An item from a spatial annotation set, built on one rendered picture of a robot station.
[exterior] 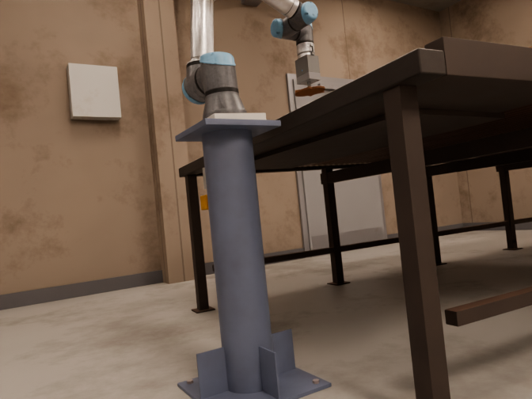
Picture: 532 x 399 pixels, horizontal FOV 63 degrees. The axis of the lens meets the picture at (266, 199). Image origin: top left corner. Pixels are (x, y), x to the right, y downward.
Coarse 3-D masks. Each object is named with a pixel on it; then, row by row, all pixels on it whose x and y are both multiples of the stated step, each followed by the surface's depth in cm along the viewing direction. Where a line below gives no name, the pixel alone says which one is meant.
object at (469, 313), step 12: (528, 288) 131; (480, 300) 122; (492, 300) 121; (504, 300) 121; (516, 300) 124; (528, 300) 126; (456, 312) 113; (468, 312) 115; (480, 312) 117; (492, 312) 119; (504, 312) 121; (456, 324) 113
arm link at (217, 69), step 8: (200, 56) 147; (208, 56) 144; (216, 56) 143; (224, 56) 144; (232, 56) 147; (200, 64) 148; (208, 64) 144; (216, 64) 143; (224, 64) 144; (232, 64) 146; (200, 72) 148; (208, 72) 144; (216, 72) 143; (224, 72) 144; (232, 72) 145; (200, 80) 149; (208, 80) 144; (216, 80) 143; (224, 80) 143; (232, 80) 145; (200, 88) 151; (208, 88) 144
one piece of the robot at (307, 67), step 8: (312, 48) 184; (304, 56) 184; (312, 56) 184; (296, 64) 189; (304, 64) 184; (312, 64) 184; (296, 72) 189; (304, 72) 185; (312, 72) 183; (304, 80) 185; (312, 80) 186
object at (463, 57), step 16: (432, 48) 107; (448, 48) 105; (464, 48) 107; (480, 48) 110; (496, 48) 113; (512, 48) 116; (528, 48) 119; (448, 64) 104; (464, 64) 107; (480, 64) 109; (496, 64) 112; (512, 64) 115; (528, 64) 118; (432, 80) 108; (448, 80) 109; (464, 80) 110; (480, 80) 112; (496, 80) 114; (512, 80) 115; (528, 80) 118
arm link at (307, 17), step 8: (264, 0) 163; (272, 0) 163; (280, 0) 163; (288, 0) 164; (296, 0) 166; (280, 8) 165; (288, 8) 165; (296, 8) 166; (304, 8) 166; (312, 8) 168; (288, 16) 169; (296, 16) 168; (304, 16) 167; (312, 16) 167; (296, 24) 172; (304, 24) 171
